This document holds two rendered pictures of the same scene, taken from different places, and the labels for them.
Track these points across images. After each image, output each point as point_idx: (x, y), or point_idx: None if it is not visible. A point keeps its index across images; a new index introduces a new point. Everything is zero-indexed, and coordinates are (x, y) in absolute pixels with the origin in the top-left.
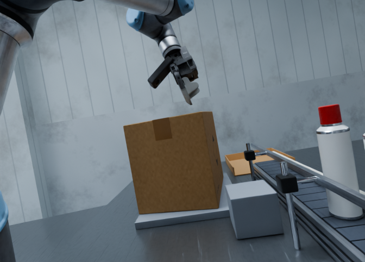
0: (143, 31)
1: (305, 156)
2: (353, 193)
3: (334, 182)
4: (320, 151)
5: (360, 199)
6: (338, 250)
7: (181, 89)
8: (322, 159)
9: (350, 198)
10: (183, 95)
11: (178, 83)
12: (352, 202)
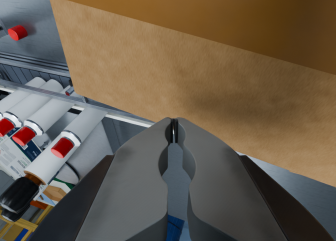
0: None
1: (331, 195)
2: (52, 95)
3: (68, 100)
4: (77, 120)
5: (47, 93)
6: None
7: (117, 153)
8: (80, 116)
9: (55, 93)
10: (224, 156)
11: (126, 211)
12: (55, 92)
